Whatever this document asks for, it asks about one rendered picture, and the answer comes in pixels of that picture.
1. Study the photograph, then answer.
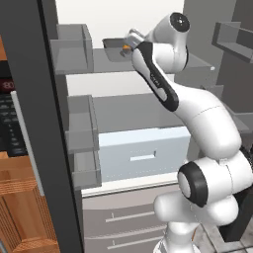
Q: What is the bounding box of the grey tupperware with meal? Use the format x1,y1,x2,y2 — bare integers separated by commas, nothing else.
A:
101,37,132,63

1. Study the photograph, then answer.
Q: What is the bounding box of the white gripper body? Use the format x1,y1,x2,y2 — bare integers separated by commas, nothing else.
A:
125,28,146,53

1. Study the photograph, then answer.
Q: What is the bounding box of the grey glass fridge shelf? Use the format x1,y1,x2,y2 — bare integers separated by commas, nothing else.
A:
53,47,215,76

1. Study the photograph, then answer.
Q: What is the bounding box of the wooden wall cabinet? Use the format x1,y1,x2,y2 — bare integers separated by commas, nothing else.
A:
0,35,8,62

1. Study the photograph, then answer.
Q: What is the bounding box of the black microwave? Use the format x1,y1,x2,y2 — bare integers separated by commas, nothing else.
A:
0,58,30,158

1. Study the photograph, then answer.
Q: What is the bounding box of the white fridge crisper drawer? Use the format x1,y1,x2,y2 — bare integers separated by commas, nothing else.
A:
98,126,193,183

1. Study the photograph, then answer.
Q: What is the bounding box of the dark grey fridge door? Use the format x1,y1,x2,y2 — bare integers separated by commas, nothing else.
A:
0,0,84,253

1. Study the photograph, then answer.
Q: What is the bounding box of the grey freezer drawer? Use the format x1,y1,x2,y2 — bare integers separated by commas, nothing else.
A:
81,183,181,239
82,224,170,253

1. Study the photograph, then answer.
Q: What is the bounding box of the pale grey fridge door handle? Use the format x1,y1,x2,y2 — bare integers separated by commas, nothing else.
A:
10,90,45,198

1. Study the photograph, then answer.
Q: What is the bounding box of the wooden base cabinet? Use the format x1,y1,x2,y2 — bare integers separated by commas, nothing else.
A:
0,150,61,253

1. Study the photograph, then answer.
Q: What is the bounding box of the grey fridge door with bins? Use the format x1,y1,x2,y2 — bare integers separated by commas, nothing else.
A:
173,0,253,134

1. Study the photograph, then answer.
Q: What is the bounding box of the small grey door bin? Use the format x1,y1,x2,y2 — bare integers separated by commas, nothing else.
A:
70,150,103,191

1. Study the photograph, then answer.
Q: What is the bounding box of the large grey door bin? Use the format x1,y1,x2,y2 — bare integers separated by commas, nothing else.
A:
49,23,95,76

